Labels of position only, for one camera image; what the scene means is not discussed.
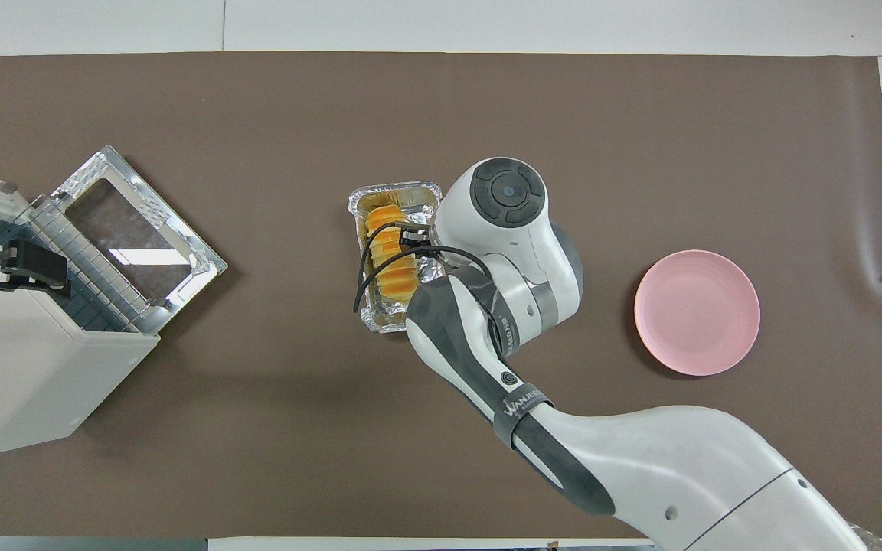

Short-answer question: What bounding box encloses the glass oven door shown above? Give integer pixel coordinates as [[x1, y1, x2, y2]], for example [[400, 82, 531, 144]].
[[49, 145, 229, 337]]

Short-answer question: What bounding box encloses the pink round plate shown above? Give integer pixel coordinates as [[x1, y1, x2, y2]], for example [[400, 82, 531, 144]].
[[634, 249, 761, 377]]

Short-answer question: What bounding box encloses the wire oven rack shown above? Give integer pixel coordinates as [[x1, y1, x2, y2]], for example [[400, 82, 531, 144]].
[[0, 195, 175, 334]]

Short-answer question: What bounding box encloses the cream toaster oven body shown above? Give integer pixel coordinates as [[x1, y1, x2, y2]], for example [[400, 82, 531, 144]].
[[0, 172, 161, 461]]

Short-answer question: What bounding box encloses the brown table mat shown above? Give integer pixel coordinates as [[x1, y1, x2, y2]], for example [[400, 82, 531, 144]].
[[0, 51, 882, 541]]

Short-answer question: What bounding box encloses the aluminium foil tray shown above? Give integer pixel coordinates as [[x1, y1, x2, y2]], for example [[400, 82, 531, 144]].
[[347, 180, 446, 335]]

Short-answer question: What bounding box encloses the yellow sliced bread loaf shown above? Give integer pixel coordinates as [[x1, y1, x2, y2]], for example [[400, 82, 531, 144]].
[[364, 204, 421, 306]]

